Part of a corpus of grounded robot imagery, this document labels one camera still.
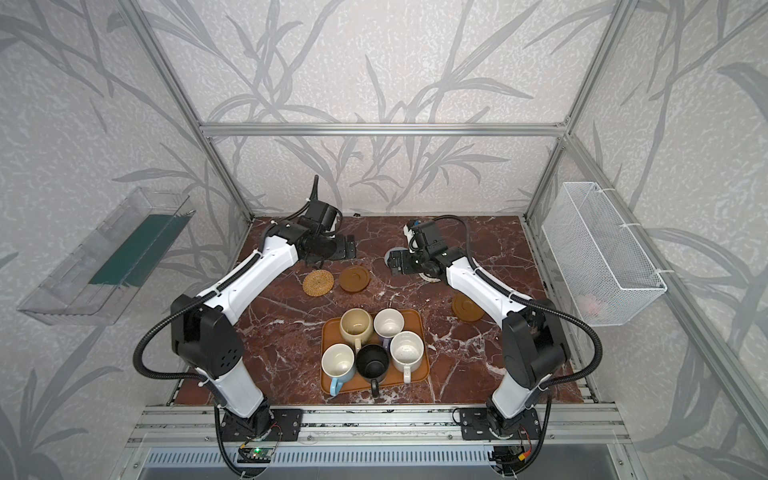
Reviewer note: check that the white speckled mug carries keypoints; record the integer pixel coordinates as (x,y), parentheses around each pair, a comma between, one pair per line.
(407,352)

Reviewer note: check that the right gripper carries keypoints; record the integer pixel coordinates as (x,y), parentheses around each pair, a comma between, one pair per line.
(399,261)

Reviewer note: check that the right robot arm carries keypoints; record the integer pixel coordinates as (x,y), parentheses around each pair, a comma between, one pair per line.
(534,343)

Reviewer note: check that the aluminium front rail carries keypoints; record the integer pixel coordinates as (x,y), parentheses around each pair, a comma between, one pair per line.
(359,425)

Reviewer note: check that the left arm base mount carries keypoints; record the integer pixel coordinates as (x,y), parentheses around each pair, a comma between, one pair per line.
(264,425)

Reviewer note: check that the cream woven coaster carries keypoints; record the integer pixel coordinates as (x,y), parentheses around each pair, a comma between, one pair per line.
(431,278)

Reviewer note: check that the white wire mesh basket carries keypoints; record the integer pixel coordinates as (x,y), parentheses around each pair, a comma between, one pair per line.
(608,274)

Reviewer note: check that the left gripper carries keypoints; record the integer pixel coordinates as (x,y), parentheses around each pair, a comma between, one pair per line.
(339,248)

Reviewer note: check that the light blue mug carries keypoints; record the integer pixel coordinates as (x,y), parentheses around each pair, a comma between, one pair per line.
(338,363)

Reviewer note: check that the grey woven coaster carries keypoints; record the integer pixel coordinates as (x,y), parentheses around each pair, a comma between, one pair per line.
(389,253)

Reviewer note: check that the black ceramic mug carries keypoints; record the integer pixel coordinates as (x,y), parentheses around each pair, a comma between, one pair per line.
(372,363)

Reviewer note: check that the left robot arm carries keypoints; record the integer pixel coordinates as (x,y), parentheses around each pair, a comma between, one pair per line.
(203,326)

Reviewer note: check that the purple ceramic mug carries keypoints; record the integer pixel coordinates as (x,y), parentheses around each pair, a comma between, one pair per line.
(387,324)

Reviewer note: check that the woven straw coaster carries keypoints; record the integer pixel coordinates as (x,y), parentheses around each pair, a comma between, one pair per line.
(318,283)

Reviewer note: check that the brown wooden saucer coaster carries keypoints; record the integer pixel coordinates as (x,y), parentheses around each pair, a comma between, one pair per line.
(354,279)

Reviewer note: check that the clear plastic wall bin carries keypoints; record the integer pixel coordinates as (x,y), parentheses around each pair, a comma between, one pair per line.
(94,285)

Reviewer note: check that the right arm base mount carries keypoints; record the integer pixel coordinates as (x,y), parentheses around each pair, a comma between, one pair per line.
(498,423)

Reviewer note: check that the orange serving tray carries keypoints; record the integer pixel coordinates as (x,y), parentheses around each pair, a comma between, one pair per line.
(331,335)

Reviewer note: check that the beige ceramic mug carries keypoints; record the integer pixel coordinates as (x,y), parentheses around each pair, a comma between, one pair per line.
(356,327)

